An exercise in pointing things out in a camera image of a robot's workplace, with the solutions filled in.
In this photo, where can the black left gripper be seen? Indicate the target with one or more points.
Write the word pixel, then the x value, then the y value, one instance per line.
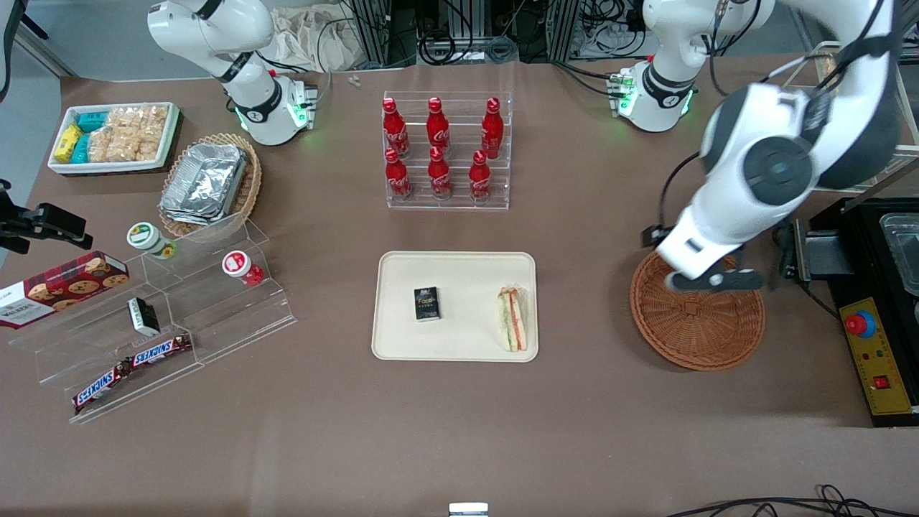
pixel 647 238

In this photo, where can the triangle sandwich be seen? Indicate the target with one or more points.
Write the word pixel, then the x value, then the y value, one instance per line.
pixel 513 323

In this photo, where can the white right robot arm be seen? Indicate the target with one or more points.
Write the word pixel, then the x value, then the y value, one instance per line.
pixel 215 32

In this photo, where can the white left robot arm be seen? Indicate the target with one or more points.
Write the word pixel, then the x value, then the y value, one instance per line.
pixel 775 165

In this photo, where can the round brown wicker basket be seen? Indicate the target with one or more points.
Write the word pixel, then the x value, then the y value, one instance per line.
pixel 696 330

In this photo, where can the beige plastic serving tray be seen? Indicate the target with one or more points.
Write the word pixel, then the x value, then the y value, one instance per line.
pixel 467 287

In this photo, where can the oval light wicker basket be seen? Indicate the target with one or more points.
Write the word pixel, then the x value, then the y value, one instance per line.
pixel 251 183

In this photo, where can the red cola bottle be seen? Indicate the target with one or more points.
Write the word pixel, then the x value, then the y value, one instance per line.
pixel 439 178
pixel 492 133
pixel 395 133
pixel 438 129
pixel 398 179
pixel 479 181

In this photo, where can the clear acrylic bottle rack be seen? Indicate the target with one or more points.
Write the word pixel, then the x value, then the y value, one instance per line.
pixel 459 179

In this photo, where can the black equipment platform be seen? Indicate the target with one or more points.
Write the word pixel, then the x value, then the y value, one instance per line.
pixel 870 280

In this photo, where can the small black card box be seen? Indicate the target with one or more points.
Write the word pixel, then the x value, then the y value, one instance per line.
pixel 426 304

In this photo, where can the clear plastic container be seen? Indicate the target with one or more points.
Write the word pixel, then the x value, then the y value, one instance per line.
pixel 906 251

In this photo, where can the yellow emergency stop box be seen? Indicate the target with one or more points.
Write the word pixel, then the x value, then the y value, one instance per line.
pixel 876 359

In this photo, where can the small silver white box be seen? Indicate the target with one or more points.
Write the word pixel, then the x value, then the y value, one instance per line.
pixel 468 510

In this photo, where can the beige cloth bag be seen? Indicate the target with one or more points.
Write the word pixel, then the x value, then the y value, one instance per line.
pixel 316 39

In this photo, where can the red lidded cup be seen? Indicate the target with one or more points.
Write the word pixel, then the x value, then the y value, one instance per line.
pixel 237 264

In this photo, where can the clear acrylic step stand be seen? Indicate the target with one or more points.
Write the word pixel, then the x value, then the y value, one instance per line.
pixel 230 316
pixel 79 345

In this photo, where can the stacked aluminium foil trays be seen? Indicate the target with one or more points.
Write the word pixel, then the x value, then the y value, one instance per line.
pixel 204 183

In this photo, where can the white rectangular snack bin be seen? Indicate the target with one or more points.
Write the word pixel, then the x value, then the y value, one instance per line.
pixel 171 140

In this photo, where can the snickers chocolate bar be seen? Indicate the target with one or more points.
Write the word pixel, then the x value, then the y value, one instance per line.
pixel 161 350
pixel 100 386

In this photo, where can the green lidded cup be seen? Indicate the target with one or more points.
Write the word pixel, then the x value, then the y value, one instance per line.
pixel 147 238

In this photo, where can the small black white box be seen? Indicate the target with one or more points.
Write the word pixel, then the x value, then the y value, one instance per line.
pixel 144 317

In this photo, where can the clear bag of rice crackers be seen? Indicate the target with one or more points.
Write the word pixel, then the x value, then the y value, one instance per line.
pixel 118 147
pixel 140 118

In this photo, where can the teal snack packet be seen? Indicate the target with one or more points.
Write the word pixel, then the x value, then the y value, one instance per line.
pixel 80 148
pixel 92 120

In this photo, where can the red tartan cookie box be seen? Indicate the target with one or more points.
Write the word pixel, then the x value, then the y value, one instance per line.
pixel 64 287

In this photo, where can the yellow snack packet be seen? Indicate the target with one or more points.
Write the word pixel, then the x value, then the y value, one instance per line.
pixel 67 142

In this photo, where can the black curved tube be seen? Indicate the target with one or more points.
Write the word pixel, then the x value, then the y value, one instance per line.
pixel 6 50

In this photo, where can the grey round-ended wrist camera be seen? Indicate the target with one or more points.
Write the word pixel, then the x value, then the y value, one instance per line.
pixel 718 281

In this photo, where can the grey metal bracket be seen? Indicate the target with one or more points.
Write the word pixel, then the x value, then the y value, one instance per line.
pixel 826 255

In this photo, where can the aluminium extrusion post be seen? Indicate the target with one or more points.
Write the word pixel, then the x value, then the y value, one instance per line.
pixel 565 29
pixel 380 32

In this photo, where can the black clamp mount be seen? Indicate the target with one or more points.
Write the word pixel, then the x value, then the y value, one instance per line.
pixel 50 221

